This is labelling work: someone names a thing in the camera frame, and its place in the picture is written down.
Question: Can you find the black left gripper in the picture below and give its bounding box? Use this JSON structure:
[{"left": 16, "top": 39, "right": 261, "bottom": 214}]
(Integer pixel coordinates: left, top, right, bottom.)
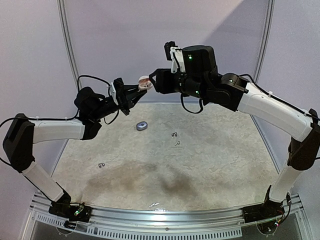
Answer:
[{"left": 90, "top": 84, "right": 147, "bottom": 121}]

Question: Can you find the pink white earbud charging case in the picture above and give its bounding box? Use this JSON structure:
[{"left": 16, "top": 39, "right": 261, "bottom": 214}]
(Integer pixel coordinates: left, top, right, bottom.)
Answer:
[{"left": 138, "top": 75, "right": 153, "bottom": 91}]

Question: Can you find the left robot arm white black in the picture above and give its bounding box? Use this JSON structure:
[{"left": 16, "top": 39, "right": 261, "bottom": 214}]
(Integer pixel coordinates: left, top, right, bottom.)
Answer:
[{"left": 2, "top": 76, "right": 152, "bottom": 223}]

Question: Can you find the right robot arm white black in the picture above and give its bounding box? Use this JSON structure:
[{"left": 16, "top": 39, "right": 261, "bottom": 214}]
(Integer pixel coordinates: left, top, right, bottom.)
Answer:
[{"left": 149, "top": 41, "right": 320, "bottom": 218}]

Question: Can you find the blue-grey earbud charging case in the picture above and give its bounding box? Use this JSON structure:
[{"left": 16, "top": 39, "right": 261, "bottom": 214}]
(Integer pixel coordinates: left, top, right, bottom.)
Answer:
[{"left": 136, "top": 121, "right": 148, "bottom": 131}]

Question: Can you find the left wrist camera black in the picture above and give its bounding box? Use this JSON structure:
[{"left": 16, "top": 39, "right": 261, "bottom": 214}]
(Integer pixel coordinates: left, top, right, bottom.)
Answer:
[{"left": 109, "top": 77, "right": 124, "bottom": 106}]

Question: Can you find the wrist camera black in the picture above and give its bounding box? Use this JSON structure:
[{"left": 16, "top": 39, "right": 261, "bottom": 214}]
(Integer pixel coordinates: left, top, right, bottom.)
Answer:
[
  {"left": 164, "top": 41, "right": 186, "bottom": 74},
  {"left": 109, "top": 77, "right": 124, "bottom": 106}
]

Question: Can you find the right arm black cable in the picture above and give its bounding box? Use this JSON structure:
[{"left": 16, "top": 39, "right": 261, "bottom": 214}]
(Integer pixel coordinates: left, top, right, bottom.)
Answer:
[{"left": 180, "top": 94, "right": 205, "bottom": 115}]

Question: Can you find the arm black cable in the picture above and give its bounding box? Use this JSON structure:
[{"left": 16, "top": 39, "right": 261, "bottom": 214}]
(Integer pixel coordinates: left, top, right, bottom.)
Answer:
[
  {"left": 180, "top": 94, "right": 205, "bottom": 115},
  {"left": 76, "top": 74, "right": 113, "bottom": 91}
]

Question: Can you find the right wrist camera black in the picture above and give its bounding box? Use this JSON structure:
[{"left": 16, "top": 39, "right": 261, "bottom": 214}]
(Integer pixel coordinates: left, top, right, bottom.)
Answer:
[{"left": 164, "top": 41, "right": 186, "bottom": 74}]

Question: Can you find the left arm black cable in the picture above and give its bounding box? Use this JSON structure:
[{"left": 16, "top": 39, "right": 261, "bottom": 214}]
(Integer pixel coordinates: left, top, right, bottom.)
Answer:
[{"left": 76, "top": 74, "right": 113, "bottom": 91}]

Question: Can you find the aluminium front rail base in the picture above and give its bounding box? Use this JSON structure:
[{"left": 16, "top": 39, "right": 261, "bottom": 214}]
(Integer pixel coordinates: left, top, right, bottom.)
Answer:
[{"left": 22, "top": 193, "right": 312, "bottom": 240}]

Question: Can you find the aluminium corner post right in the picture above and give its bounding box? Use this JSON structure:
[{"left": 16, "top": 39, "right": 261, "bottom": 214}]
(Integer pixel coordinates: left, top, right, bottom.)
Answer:
[{"left": 253, "top": 0, "right": 275, "bottom": 82}]

